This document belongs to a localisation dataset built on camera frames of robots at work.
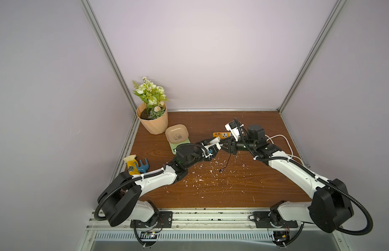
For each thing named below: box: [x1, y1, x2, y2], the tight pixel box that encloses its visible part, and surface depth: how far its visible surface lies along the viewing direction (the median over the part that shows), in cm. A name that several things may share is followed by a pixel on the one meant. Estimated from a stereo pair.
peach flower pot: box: [135, 102, 169, 135], surface depth 99 cm
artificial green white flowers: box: [132, 76, 170, 119], surface depth 94 cm
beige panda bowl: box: [165, 123, 189, 144], surface depth 105 cm
